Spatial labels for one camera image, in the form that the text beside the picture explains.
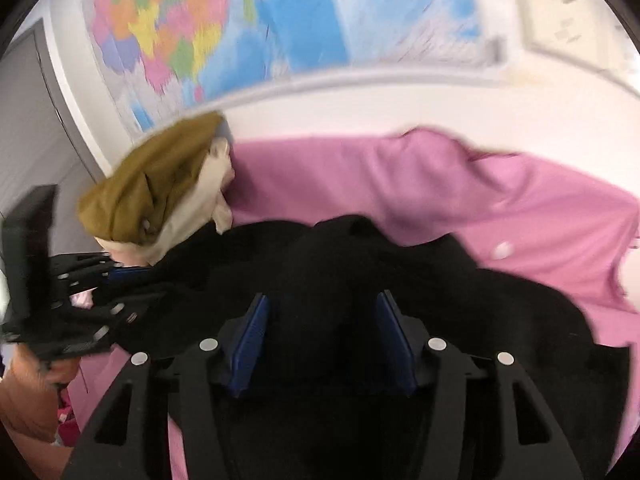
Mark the mustard and cream coat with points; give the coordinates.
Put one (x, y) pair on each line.
(162, 192)

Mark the black coat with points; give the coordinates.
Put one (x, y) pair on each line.
(323, 401)

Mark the pink bed sheet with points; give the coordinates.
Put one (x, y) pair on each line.
(512, 213)

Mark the white wall socket panel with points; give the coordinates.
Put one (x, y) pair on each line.
(583, 32)

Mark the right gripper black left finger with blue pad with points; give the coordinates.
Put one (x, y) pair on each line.
(246, 336)

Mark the colourful wall map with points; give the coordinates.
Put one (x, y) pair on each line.
(161, 58)

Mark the person's left hand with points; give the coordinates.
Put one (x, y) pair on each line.
(29, 393)

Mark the grey wardrobe door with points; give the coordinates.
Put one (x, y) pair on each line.
(40, 142)

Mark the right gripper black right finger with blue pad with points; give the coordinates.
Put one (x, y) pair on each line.
(404, 339)

